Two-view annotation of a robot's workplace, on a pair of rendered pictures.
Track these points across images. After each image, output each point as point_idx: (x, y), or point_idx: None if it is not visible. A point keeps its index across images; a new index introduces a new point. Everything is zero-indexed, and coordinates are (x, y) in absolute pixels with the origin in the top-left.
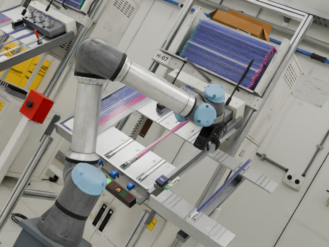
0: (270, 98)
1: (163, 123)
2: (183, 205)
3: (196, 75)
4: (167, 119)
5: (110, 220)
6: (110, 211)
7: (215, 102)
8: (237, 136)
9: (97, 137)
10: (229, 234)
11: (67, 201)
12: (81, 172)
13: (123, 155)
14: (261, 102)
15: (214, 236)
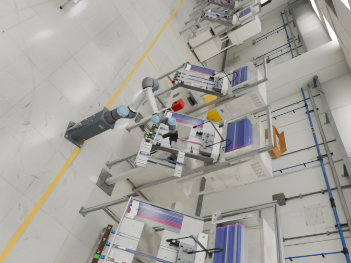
0: (238, 168)
1: (190, 137)
2: (148, 150)
3: (224, 135)
4: (193, 138)
5: (153, 153)
6: (156, 151)
7: (168, 122)
8: (207, 165)
9: (138, 106)
10: (143, 165)
11: (113, 110)
12: (120, 106)
13: (165, 132)
14: (223, 160)
15: (140, 161)
